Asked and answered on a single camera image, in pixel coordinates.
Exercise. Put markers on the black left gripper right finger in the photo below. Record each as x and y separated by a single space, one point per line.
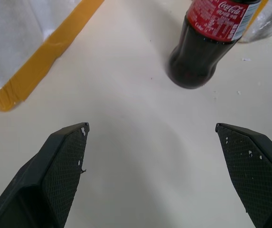
252 166

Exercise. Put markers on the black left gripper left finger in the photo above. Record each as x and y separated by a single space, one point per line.
55 171

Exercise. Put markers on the cola bottle with red label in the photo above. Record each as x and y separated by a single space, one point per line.
197 54

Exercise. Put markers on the white foam box yellow tape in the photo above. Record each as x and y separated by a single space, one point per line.
14 42

